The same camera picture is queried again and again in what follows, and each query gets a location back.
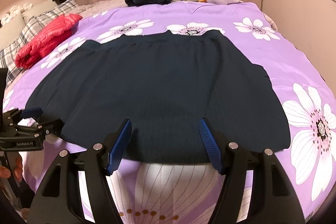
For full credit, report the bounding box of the red puffer jacket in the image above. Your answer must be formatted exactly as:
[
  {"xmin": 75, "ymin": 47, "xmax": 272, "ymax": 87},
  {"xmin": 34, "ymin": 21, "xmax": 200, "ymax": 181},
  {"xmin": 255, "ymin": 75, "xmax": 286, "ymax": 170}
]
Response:
[{"xmin": 15, "ymin": 13, "xmax": 83, "ymax": 69}]

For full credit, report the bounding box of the navy blue jacket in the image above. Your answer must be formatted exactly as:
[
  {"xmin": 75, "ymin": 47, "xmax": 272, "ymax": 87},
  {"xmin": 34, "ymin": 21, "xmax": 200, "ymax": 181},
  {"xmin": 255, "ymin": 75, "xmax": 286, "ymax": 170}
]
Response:
[{"xmin": 26, "ymin": 30, "xmax": 291, "ymax": 164}]

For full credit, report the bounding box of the plaid pillow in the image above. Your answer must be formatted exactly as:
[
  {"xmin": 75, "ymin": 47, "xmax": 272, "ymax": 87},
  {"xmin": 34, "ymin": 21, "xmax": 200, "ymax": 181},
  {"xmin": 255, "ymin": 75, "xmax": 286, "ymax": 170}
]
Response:
[{"xmin": 0, "ymin": 0, "xmax": 80, "ymax": 84}]

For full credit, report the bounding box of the purple floral blanket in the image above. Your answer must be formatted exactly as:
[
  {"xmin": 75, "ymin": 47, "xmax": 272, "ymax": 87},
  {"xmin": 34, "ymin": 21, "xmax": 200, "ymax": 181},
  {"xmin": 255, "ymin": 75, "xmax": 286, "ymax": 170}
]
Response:
[{"xmin": 3, "ymin": 0, "xmax": 333, "ymax": 224}]

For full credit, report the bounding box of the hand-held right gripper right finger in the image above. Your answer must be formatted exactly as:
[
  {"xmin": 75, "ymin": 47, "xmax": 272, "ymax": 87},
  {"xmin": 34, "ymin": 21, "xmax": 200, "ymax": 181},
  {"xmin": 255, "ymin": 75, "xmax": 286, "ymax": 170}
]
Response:
[{"xmin": 198, "ymin": 117, "xmax": 303, "ymax": 224}]

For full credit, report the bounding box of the person's left hand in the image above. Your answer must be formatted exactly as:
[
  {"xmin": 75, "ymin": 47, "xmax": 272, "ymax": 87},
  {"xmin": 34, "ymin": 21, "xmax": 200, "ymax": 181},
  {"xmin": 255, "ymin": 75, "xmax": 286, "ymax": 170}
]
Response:
[{"xmin": 0, "ymin": 154, "xmax": 25, "ymax": 180}]

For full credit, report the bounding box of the cream pillow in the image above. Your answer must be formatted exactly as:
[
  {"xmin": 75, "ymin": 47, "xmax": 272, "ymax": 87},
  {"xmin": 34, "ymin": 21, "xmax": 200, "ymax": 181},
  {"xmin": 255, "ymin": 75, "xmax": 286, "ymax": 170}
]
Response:
[{"xmin": 0, "ymin": 12, "xmax": 27, "ymax": 36}]

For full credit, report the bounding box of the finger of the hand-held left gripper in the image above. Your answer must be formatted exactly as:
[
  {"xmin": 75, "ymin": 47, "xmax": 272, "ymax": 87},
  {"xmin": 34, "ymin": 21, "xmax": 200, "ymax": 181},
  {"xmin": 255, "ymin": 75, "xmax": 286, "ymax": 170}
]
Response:
[
  {"xmin": 14, "ymin": 120, "xmax": 64, "ymax": 137},
  {"xmin": 4, "ymin": 107, "xmax": 43, "ymax": 127}
]

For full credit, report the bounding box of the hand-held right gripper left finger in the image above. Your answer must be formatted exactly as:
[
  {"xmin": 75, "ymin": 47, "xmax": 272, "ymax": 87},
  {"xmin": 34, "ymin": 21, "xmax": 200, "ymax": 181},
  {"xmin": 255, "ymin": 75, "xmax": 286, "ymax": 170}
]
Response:
[{"xmin": 29, "ymin": 118, "xmax": 132, "ymax": 224}]

